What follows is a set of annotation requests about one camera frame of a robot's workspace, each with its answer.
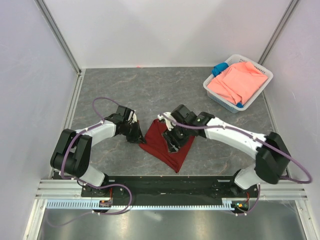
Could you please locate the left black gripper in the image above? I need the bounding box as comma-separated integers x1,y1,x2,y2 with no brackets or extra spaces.
122,120,146,145

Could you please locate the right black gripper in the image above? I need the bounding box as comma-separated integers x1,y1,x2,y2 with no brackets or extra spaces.
161,122,191,155

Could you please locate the dark red cloth napkin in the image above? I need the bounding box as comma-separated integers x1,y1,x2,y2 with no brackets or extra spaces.
139,119,195,173

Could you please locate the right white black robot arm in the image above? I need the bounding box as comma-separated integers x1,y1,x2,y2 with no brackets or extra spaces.
157,104,290,197

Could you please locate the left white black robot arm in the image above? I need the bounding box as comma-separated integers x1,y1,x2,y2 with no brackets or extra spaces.
50,105,146,197

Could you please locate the blue cloth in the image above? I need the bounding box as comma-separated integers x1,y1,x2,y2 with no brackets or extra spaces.
211,62,229,77

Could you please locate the salmon pink cloth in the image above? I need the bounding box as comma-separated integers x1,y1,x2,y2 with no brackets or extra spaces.
207,61,268,108

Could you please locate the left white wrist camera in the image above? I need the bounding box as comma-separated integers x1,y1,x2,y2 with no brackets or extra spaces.
126,110,138,125

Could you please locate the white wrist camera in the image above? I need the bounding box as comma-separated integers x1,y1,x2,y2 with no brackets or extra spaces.
157,111,176,131
126,110,138,125

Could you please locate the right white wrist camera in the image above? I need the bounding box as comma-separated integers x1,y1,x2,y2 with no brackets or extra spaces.
157,111,176,131

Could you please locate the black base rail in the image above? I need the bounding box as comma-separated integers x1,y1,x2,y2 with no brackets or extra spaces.
81,175,258,200

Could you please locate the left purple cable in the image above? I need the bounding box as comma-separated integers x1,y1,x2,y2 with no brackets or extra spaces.
46,97,133,227

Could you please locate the purple cable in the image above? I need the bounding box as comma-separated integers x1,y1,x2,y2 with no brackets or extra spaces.
158,112,313,217
46,97,133,227

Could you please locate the white slotted cable duct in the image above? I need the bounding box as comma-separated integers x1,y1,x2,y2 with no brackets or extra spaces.
46,199,249,211

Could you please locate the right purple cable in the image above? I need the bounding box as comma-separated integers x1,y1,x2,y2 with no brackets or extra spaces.
158,112,313,217

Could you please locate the left aluminium frame post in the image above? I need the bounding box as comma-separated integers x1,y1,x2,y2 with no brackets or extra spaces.
35,0,82,75

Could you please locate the aluminium frame post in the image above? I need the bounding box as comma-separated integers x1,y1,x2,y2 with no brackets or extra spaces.
257,0,320,66
35,0,82,75

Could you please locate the right aluminium frame post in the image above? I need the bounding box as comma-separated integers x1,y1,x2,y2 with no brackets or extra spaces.
257,0,320,66

